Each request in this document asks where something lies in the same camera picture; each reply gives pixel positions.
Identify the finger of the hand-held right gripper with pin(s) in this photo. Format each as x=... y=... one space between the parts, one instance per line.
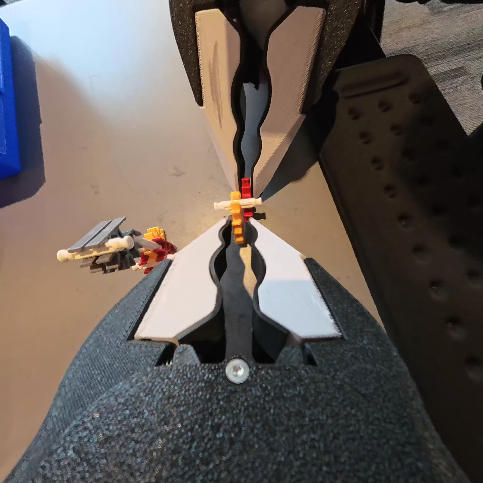
x=215 y=56
x=290 y=75

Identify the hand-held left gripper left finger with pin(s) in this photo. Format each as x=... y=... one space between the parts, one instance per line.
x=185 y=294

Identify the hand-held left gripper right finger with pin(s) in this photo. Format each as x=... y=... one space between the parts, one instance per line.
x=294 y=298

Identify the small red toy assembly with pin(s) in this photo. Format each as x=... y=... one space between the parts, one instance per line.
x=156 y=252

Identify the yellow fan connector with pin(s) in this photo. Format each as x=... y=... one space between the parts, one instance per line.
x=238 y=230

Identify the short white toy rod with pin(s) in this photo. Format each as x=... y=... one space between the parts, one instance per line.
x=222 y=206

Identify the red fan connector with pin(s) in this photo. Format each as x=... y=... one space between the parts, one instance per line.
x=246 y=186

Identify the black perforated tray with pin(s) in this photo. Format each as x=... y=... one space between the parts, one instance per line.
x=415 y=226

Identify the small blue plastic bin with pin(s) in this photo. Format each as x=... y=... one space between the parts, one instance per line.
x=7 y=113

